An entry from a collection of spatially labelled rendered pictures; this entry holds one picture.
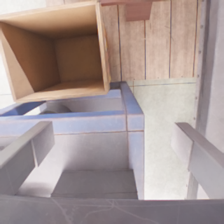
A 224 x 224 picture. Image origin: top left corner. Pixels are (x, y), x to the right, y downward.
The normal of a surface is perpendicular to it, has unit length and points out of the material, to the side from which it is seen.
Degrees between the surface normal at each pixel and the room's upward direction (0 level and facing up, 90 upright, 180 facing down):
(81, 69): 0
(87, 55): 0
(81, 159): 0
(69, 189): 90
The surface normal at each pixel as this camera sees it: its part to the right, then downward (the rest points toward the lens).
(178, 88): -0.02, 0.30
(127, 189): -0.07, -0.95
